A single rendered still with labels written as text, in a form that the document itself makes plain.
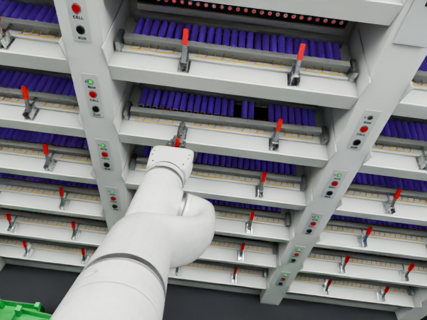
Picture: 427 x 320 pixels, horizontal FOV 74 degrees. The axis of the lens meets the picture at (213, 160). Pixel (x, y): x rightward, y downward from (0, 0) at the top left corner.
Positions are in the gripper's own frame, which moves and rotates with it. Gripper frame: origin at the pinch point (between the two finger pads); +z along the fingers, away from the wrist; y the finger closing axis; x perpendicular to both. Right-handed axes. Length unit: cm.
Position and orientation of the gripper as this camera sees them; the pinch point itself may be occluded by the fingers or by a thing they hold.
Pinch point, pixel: (177, 143)
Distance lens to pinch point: 75.4
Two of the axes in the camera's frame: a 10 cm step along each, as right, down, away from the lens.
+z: 0.6, -5.1, 8.6
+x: 1.1, -8.5, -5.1
